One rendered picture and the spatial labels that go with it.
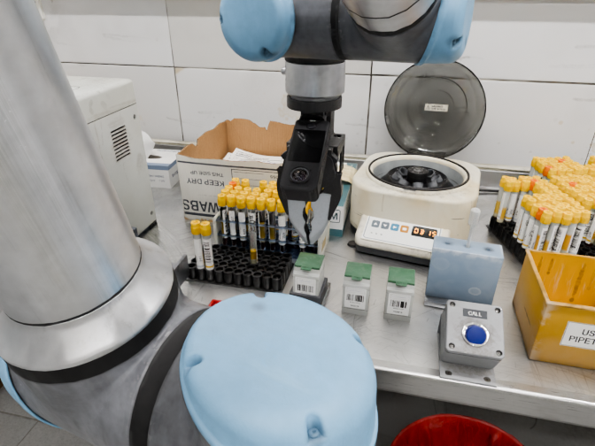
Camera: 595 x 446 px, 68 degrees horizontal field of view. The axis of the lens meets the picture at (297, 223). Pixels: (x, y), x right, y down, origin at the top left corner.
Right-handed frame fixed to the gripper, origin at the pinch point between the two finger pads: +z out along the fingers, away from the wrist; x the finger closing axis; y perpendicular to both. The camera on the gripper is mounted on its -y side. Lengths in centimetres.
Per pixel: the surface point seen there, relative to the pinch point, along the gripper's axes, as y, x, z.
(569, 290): 9.8, -39.1, 8.9
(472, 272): 6.4, -24.1, 6.0
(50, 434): 18, 92, 100
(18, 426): 18, 105, 100
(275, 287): 2.4, 6.0, 11.6
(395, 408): 35, -18, 73
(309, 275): -1.1, -0.5, 5.7
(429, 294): 6.7, -18.6, 11.3
